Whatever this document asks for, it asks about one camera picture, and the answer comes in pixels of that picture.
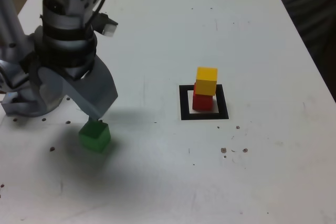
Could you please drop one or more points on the green cube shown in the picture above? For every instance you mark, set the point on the green cube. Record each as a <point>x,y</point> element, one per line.
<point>93,137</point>

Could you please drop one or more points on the yellow cube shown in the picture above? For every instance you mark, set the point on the yellow cube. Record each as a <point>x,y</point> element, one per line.
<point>207,82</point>

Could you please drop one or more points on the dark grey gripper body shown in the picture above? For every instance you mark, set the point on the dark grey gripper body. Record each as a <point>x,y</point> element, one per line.
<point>77,72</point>

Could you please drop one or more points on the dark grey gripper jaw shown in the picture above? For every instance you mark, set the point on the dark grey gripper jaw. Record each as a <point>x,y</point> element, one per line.
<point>34,82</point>

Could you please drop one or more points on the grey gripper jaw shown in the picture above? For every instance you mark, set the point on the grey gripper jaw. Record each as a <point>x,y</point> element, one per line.
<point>99,93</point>

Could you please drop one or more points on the black and white camera box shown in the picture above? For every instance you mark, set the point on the black and white camera box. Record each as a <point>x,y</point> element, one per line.
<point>109,28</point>

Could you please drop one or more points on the person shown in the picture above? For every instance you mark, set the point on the person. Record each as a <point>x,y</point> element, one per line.
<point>315,11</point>

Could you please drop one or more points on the black tape square outline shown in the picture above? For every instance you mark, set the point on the black tape square outline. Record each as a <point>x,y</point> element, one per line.
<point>183,103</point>

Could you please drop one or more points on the red cube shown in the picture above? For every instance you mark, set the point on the red cube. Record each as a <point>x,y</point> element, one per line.
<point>202,103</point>

